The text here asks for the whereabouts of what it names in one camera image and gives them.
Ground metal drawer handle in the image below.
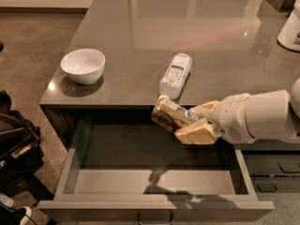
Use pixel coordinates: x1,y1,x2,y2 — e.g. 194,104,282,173
137,211,173,225

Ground clear plastic water bottle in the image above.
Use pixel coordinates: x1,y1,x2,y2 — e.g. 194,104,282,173
159,53,192,100

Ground open grey top drawer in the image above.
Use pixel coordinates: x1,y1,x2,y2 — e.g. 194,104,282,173
38,111,274,222

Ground closed dark lower drawers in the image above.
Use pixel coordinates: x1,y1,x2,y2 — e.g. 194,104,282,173
239,140,300,193

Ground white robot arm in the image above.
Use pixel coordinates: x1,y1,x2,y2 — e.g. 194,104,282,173
175,79,300,144

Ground black equipment case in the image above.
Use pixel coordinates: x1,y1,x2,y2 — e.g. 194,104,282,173
0,91,43,188

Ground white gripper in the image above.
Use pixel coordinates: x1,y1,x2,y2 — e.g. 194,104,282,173
174,93,255,145

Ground white ceramic bowl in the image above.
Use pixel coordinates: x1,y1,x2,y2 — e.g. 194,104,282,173
60,49,106,85

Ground white shoe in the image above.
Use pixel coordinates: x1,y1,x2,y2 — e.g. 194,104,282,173
0,194,32,225

